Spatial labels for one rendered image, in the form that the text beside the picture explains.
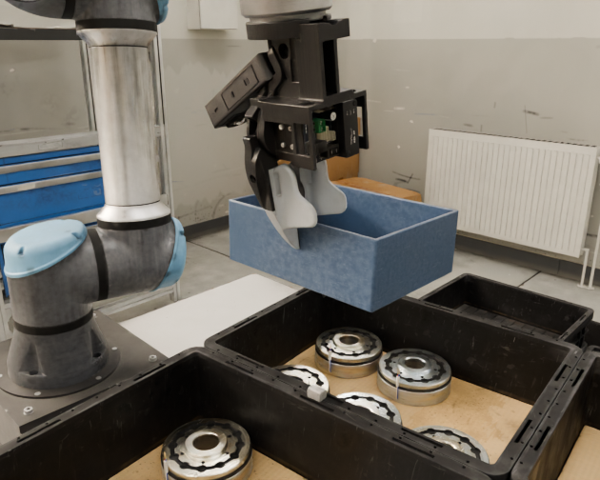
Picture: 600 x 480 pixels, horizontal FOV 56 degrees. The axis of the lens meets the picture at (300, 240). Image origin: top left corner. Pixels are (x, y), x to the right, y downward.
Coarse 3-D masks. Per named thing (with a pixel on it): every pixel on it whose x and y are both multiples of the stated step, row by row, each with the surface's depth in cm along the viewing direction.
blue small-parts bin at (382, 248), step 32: (352, 192) 69; (256, 224) 60; (320, 224) 54; (352, 224) 70; (384, 224) 67; (416, 224) 55; (448, 224) 59; (256, 256) 61; (288, 256) 58; (320, 256) 55; (352, 256) 52; (384, 256) 51; (416, 256) 56; (448, 256) 61; (320, 288) 56; (352, 288) 53; (384, 288) 53; (416, 288) 57
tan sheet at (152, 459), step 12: (144, 456) 68; (156, 456) 68; (252, 456) 68; (264, 456) 68; (132, 468) 66; (144, 468) 66; (156, 468) 66; (252, 468) 66; (264, 468) 66; (276, 468) 66
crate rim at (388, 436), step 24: (168, 360) 70; (216, 360) 70; (120, 384) 65; (264, 384) 65; (72, 408) 61; (96, 408) 62; (312, 408) 61; (336, 408) 61; (48, 432) 57; (384, 432) 57; (0, 456) 54; (432, 456) 54
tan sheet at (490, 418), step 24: (312, 360) 89; (336, 384) 83; (360, 384) 83; (456, 384) 83; (408, 408) 77; (432, 408) 77; (456, 408) 77; (480, 408) 77; (504, 408) 77; (528, 408) 77; (480, 432) 72; (504, 432) 72
